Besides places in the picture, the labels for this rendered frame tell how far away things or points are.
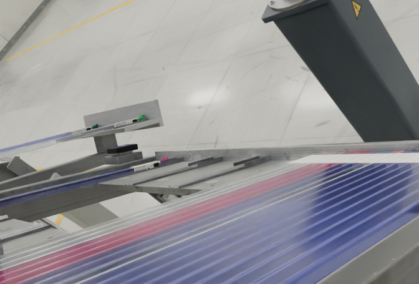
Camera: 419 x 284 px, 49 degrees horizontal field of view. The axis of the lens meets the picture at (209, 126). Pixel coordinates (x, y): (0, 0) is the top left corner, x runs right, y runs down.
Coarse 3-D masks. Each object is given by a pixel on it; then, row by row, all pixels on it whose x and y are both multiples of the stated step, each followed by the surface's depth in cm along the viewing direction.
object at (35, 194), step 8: (160, 160) 88; (168, 160) 89; (128, 168) 83; (96, 176) 78; (104, 176) 79; (112, 176) 80; (64, 184) 74; (72, 184) 75; (80, 184) 76; (88, 184) 77; (32, 192) 71; (40, 192) 72; (48, 192) 72; (56, 192) 73; (0, 200) 68; (8, 200) 68; (16, 200) 69; (24, 200) 70
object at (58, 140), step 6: (138, 120) 112; (108, 126) 106; (114, 126) 107; (84, 132) 101; (90, 132) 102; (96, 132) 103; (60, 138) 97; (66, 138) 98; (72, 138) 99; (78, 138) 100; (36, 144) 94; (42, 144) 95; (48, 144) 95; (54, 144) 96; (12, 150) 90; (18, 150) 91; (24, 150) 92; (30, 150) 93; (0, 156) 89; (6, 156) 89
